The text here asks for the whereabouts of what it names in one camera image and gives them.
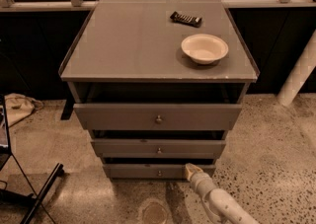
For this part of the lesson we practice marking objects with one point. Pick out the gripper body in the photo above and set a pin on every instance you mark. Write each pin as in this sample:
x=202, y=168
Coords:
x=197, y=179

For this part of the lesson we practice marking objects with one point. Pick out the grey bottom drawer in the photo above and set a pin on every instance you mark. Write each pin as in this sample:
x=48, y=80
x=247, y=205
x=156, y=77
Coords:
x=142, y=171

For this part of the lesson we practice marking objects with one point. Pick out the grey drawer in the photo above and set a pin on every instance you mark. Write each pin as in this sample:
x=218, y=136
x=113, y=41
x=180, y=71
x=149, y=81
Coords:
x=158, y=148
x=157, y=116
x=142, y=171

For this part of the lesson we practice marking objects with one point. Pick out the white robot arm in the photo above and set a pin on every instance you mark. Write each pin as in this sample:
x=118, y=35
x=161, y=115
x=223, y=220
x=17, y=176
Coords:
x=220, y=207

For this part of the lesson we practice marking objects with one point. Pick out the grey middle drawer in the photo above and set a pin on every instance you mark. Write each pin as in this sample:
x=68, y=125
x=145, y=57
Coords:
x=158, y=148

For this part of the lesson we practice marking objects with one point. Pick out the grey drawer cabinet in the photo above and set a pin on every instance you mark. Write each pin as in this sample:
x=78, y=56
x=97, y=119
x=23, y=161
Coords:
x=129, y=52

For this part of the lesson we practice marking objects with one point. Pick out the grey top drawer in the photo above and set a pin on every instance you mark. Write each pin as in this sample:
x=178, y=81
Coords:
x=157, y=116

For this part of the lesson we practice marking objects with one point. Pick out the white bowl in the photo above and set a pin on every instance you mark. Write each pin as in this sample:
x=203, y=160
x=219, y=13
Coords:
x=204, y=49

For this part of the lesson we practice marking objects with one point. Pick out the dark snack bar wrapper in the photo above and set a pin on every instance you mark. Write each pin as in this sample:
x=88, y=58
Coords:
x=186, y=20

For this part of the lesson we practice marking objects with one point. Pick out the white diagonal pillar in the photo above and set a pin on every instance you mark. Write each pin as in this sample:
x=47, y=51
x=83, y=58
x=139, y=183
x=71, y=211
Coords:
x=302, y=69

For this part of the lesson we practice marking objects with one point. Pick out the black tripod stand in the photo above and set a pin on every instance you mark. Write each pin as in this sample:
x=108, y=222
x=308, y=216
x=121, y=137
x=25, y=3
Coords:
x=33, y=201

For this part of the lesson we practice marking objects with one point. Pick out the beige cloth bag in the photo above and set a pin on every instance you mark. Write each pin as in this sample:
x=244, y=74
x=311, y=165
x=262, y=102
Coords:
x=19, y=107

